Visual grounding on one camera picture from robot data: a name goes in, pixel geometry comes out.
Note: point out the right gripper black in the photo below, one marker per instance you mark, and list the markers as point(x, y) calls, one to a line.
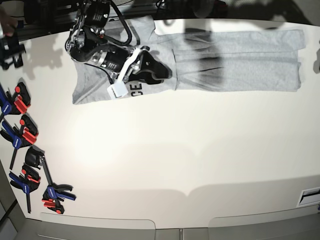
point(146, 69)

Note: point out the grey T-shirt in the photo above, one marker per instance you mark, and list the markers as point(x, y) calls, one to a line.
point(220, 61)

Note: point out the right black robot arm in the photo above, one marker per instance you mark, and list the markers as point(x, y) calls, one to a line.
point(88, 44)

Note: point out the top blue red bar clamp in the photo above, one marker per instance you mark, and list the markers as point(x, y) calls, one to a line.
point(15, 104)

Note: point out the long blue red bar clamp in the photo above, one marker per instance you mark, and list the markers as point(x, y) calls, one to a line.
point(54, 193)

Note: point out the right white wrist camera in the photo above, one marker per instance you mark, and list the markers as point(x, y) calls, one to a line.
point(120, 87)

